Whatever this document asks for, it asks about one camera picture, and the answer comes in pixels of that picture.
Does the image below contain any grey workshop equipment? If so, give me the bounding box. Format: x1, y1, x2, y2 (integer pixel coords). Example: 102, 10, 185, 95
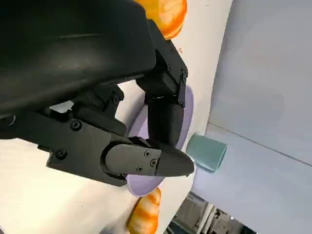
165, 191, 259, 234

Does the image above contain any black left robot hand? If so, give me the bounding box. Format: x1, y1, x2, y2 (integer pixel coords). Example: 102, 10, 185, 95
0, 0, 195, 188

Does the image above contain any pale grey desk partition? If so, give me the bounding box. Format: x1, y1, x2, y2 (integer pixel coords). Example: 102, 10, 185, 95
190, 0, 312, 234

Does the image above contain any pale green mug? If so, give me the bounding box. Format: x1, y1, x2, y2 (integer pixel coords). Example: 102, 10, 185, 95
187, 133, 228, 175

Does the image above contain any orange white toy bread roll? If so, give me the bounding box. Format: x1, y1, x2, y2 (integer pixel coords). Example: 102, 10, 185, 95
133, 0, 188, 39
126, 187, 162, 234

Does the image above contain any lilac plate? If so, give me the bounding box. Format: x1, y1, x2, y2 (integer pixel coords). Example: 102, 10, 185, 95
125, 84, 195, 197

